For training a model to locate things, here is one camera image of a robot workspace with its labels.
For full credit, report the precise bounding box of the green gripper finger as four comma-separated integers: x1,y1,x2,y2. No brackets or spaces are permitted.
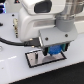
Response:
62,43,69,52
43,48,49,56

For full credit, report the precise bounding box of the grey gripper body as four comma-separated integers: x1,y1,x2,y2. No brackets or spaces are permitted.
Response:
38,23,76,52

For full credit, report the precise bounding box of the blue gear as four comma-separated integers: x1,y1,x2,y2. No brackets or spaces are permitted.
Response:
48,45,62,55

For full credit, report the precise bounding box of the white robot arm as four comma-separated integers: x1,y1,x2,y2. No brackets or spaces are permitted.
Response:
18,0,80,56

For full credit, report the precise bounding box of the beige connector block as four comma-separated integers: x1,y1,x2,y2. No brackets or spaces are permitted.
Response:
13,18,18,38

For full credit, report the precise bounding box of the black-framed peg base plate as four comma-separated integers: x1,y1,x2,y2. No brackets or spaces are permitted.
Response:
25,50,66,68

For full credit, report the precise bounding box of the black cable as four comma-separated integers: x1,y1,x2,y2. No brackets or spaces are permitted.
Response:
0,35,41,46

